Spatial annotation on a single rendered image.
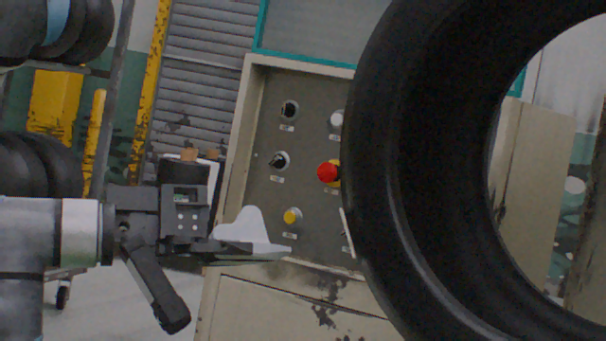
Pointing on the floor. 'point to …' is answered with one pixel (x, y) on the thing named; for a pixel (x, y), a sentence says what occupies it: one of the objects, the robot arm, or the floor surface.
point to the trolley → (19, 156)
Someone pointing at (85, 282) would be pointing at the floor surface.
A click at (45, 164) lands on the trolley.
